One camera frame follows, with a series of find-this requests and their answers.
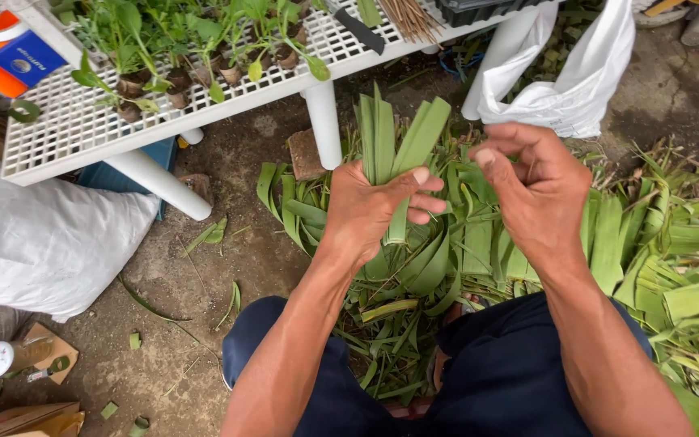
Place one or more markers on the person's right hand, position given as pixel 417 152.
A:
pixel 547 194

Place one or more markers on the person's left hand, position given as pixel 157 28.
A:
pixel 358 212

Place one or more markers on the bundle of green leaf strips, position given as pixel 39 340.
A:
pixel 411 142

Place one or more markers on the reddish brown brick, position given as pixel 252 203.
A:
pixel 306 155

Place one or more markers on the heap of cut green leaves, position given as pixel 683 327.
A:
pixel 616 255

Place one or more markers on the white plastic bag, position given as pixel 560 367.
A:
pixel 574 79

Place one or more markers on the loose green leaf piece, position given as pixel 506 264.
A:
pixel 211 233

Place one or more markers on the small broken brick piece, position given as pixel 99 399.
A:
pixel 198 187

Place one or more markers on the dark blue shorts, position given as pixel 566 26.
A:
pixel 507 376

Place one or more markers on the black plastic seedling tray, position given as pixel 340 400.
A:
pixel 477 11

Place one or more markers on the bundle of thin brown sticks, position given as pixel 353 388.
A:
pixel 410 18

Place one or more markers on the group of potted green seedlings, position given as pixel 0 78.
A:
pixel 185 48

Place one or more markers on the blue plastic crate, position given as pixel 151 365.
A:
pixel 110 176

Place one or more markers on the white perforated plastic table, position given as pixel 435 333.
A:
pixel 82 130

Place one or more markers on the large white woven sack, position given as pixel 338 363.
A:
pixel 46 236

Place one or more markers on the brown cardboard piece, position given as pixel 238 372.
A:
pixel 61 349

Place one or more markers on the blue cardboard box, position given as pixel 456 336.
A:
pixel 26 58

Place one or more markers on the bottle with white cap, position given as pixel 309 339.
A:
pixel 6 358

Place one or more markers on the brown cardboard box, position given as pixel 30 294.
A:
pixel 22 420

